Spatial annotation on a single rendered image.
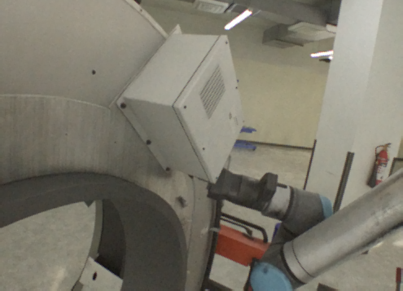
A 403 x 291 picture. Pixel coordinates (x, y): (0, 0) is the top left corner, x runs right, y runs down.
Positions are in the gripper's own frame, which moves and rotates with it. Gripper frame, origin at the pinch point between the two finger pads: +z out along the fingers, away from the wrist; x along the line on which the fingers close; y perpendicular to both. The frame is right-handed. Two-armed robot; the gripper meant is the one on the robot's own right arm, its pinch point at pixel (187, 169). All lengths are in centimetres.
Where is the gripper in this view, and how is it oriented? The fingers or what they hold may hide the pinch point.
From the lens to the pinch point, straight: 62.9
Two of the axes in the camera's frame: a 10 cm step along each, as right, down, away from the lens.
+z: -9.6, -2.9, 0.1
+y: -1.5, 5.1, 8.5
